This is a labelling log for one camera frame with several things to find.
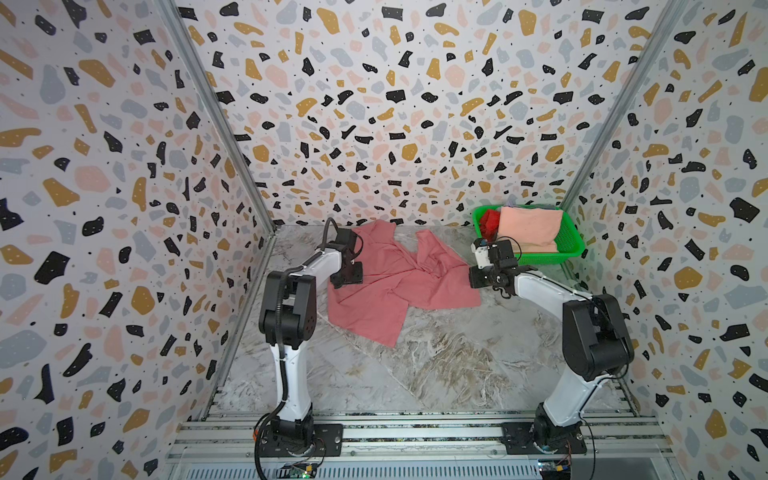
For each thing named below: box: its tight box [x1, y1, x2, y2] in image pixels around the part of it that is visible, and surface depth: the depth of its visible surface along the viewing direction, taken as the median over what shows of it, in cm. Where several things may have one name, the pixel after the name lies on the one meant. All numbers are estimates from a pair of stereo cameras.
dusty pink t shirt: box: [328, 221, 481, 348], surface depth 102 cm
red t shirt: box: [480, 209, 501, 242], surface depth 111 cm
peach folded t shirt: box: [497, 207, 563, 253], surface depth 108 cm
